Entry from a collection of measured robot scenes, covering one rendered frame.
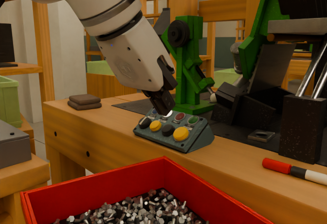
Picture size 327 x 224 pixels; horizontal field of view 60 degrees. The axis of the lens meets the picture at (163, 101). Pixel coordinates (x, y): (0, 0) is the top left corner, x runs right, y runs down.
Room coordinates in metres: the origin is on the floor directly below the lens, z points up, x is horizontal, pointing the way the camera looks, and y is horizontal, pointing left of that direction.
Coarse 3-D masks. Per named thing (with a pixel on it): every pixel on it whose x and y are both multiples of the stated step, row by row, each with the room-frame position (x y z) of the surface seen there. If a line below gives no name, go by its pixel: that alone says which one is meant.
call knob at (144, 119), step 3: (144, 117) 0.59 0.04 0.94; (147, 117) 0.58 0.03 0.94; (141, 120) 0.58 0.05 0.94; (144, 120) 0.58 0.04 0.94; (147, 120) 0.57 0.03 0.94; (141, 123) 0.57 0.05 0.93; (144, 123) 0.57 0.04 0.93; (147, 123) 0.57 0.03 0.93; (141, 126) 0.57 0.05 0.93; (144, 126) 0.57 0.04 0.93
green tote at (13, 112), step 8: (0, 80) 1.14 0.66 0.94; (8, 80) 1.05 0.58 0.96; (0, 88) 0.96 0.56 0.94; (8, 88) 0.98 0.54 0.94; (16, 88) 1.00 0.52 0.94; (0, 96) 0.96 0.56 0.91; (8, 96) 0.98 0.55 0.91; (16, 96) 0.99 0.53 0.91; (0, 104) 0.96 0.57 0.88; (8, 104) 0.98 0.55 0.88; (16, 104) 0.99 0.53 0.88; (0, 112) 0.96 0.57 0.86; (8, 112) 0.97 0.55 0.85; (16, 112) 0.99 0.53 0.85; (8, 120) 0.97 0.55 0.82; (16, 120) 0.99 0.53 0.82
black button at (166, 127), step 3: (165, 126) 0.53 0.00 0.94; (168, 126) 0.53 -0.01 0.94; (171, 126) 0.53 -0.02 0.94; (162, 129) 0.53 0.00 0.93; (165, 129) 0.52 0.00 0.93; (168, 129) 0.52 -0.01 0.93; (171, 129) 0.52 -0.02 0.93; (165, 132) 0.52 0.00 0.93; (168, 132) 0.52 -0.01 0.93; (171, 132) 0.52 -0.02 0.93
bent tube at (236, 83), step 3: (276, 42) 0.76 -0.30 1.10; (240, 75) 0.73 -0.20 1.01; (237, 78) 0.73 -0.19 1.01; (240, 78) 0.72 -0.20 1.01; (243, 78) 0.72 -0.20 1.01; (237, 81) 0.72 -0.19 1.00; (240, 81) 0.71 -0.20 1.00; (243, 81) 0.71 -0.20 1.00; (246, 81) 0.72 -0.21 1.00; (249, 81) 0.72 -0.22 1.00; (234, 84) 0.71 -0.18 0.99; (237, 84) 0.71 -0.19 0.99; (240, 84) 0.71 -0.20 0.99; (243, 84) 0.71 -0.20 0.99; (240, 87) 0.71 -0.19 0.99
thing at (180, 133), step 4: (180, 128) 0.51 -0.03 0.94; (184, 128) 0.51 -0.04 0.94; (176, 132) 0.50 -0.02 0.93; (180, 132) 0.50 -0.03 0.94; (184, 132) 0.50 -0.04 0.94; (188, 132) 0.50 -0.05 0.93; (176, 136) 0.50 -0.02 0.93; (180, 136) 0.49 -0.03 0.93; (184, 136) 0.49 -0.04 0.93; (180, 140) 0.49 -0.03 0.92
